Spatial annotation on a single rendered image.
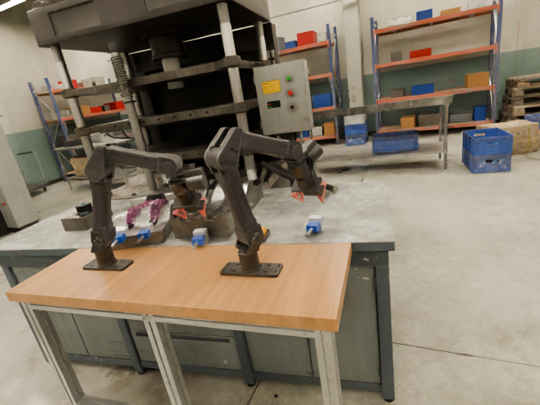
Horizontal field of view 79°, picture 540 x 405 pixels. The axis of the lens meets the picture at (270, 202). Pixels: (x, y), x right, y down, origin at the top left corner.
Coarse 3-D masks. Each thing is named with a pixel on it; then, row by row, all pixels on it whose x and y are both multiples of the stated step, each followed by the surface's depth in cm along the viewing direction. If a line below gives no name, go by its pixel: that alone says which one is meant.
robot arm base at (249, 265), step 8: (240, 256) 103; (248, 256) 102; (256, 256) 104; (232, 264) 111; (240, 264) 105; (248, 264) 103; (256, 264) 104; (264, 264) 108; (272, 264) 107; (280, 264) 106; (224, 272) 107; (232, 272) 106; (240, 272) 105; (248, 272) 104; (256, 272) 104; (264, 272) 103; (272, 272) 102
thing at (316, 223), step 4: (312, 216) 128; (316, 216) 127; (320, 216) 127; (312, 220) 126; (316, 220) 126; (320, 220) 125; (308, 224) 124; (312, 224) 124; (316, 224) 123; (320, 224) 125; (324, 224) 128; (308, 228) 124; (312, 228) 123; (316, 228) 122; (320, 228) 125; (308, 232) 120; (316, 232) 123
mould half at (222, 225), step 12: (204, 192) 162; (216, 192) 160; (252, 192) 163; (216, 204) 151; (192, 216) 139; (216, 216) 134; (228, 216) 134; (180, 228) 140; (192, 228) 138; (216, 228) 135; (228, 228) 134
